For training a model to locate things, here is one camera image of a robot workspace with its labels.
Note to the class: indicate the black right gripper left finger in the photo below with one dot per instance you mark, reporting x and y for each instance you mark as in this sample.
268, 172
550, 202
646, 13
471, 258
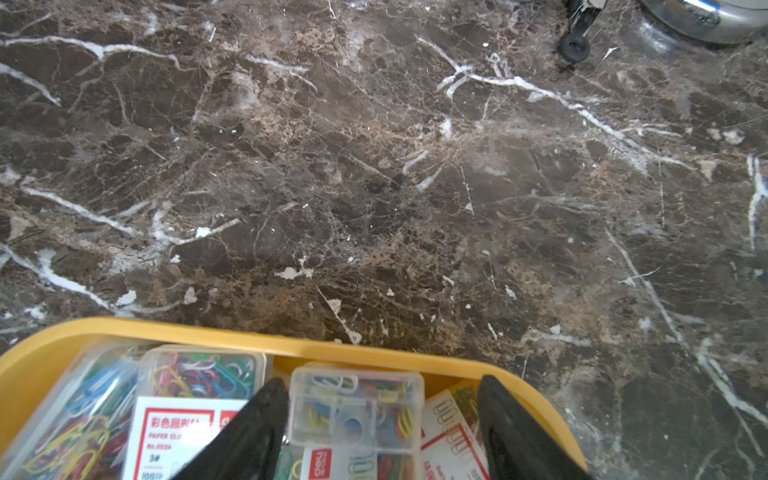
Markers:
249, 445

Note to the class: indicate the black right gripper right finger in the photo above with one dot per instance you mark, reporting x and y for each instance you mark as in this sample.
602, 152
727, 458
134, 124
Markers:
517, 447

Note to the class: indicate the paper clip box right side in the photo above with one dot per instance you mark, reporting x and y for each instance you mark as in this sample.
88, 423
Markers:
452, 446

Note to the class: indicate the paper clip box red label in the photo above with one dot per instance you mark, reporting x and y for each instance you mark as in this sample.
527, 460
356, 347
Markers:
185, 396

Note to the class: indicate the paper clip box left edge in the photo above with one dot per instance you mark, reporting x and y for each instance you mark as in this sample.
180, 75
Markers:
80, 430

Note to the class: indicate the yellow plastic storage tray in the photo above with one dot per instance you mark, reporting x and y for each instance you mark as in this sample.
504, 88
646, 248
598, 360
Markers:
32, 367

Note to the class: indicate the metal tongs black tips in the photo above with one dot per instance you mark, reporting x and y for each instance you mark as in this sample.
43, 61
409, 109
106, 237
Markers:
574, 46

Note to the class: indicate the chrome hook stand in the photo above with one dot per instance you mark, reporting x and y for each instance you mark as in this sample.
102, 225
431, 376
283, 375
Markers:
720, 22

